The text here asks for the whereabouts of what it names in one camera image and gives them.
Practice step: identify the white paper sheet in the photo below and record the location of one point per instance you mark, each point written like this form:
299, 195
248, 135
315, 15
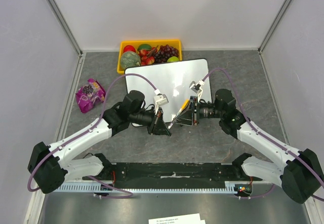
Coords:
180, 219

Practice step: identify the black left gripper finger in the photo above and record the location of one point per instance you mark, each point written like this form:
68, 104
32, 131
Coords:
161, 130
163, 118

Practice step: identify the white whiteboard black frame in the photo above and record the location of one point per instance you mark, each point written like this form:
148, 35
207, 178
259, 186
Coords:
172, 79

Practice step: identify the green pear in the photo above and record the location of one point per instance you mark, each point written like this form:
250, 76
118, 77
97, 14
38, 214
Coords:
173, 59

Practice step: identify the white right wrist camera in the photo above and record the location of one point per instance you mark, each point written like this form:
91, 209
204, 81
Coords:
197, 87

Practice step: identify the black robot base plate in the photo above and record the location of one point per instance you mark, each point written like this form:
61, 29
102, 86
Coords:
171, 175

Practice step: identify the yellow plastic fruit tray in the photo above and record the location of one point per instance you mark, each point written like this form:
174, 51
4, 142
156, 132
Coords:
155, 46

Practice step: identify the purple snack bag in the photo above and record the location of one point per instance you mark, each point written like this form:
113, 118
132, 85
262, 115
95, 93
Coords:
89, 95

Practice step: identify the red lychee cluster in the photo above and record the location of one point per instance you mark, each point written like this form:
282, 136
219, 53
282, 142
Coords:
147, 57

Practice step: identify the dark red grape bunch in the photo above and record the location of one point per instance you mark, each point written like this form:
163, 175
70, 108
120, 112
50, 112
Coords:
164, 53

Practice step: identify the green red mango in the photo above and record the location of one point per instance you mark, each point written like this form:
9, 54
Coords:
144, 47

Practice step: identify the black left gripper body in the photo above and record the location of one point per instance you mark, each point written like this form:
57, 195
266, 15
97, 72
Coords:
153, 120

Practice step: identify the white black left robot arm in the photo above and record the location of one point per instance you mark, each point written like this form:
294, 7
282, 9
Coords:
52, 165

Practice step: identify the green striped melon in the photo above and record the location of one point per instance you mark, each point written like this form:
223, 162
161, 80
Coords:
129, 59

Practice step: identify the red apple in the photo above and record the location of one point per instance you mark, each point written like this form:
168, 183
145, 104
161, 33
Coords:
129, 48

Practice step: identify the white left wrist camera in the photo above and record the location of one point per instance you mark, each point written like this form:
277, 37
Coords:
159, 100

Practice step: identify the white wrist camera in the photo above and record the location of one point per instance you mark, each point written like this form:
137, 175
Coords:
159, 100
197, 87

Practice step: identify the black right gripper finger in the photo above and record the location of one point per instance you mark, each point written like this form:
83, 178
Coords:
186, 120
187, 110

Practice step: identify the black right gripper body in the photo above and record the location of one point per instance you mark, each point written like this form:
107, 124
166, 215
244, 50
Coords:
195, 113

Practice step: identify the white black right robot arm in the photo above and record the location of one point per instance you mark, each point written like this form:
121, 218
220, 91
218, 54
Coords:
297, 172

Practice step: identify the white marker pen orange tip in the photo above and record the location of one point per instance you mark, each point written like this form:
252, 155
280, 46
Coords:
182, 108

